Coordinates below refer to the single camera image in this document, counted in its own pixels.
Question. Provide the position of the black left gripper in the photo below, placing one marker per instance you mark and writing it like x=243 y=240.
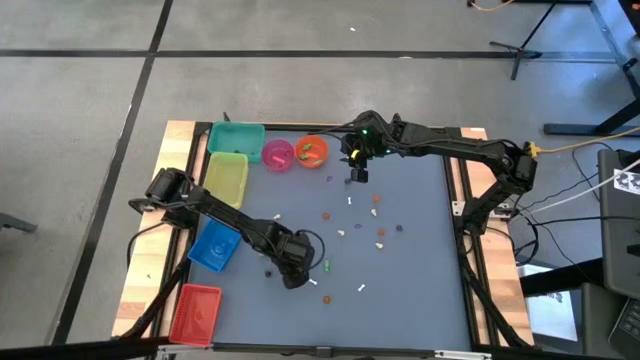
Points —
x=295 y=260

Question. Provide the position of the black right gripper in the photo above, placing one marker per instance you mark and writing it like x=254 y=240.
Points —
x=357 y=145

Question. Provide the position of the blue plastic basket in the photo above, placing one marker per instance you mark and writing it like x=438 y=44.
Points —
x=215 y=247

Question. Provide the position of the yellow-green plastic basket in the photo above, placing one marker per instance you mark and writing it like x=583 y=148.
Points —
x=225 y=180

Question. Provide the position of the teal plastic basket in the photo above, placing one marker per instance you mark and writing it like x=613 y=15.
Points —
x=235 y=137

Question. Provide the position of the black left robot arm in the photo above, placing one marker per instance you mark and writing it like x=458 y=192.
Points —
x=220 y=215

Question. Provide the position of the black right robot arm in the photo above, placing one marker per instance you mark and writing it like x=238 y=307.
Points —
x=450 y=142

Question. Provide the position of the orange plastic bowl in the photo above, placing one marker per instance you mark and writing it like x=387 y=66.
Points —
x=320 y=147

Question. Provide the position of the pink plastic bowl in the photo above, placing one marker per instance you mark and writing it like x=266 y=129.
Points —
x=278 y=150

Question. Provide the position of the pink plastic stick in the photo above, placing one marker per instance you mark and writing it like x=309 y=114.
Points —
x=276 y=160

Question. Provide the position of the blue-grey table mat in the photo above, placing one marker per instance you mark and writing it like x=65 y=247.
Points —
x=400 y=300

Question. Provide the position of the red plastic basket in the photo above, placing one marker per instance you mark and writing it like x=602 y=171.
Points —
x=195 y=315

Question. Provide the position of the yellow power plug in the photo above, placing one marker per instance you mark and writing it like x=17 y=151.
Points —
x=532 y=149

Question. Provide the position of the black tripod stand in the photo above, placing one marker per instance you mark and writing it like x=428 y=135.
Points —
x=521 y=50

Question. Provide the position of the white paper sheet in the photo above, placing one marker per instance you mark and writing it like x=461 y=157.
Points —
x=550 y=315

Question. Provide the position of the white marker tag paper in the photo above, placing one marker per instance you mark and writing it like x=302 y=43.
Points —
x=629 y=182

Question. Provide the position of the dark grey cabinet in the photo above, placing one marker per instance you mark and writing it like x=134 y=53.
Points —
x=617 y=240

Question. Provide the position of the grey floor object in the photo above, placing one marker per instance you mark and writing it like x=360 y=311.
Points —
x=15 y=222

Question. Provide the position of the dark keyboard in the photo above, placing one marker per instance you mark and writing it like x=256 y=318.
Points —
x=627 y=325

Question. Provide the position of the black metal table frame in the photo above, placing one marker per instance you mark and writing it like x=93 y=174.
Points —
x=300 y=126

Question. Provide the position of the black desk frame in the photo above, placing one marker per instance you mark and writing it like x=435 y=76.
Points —
x=575 y=130

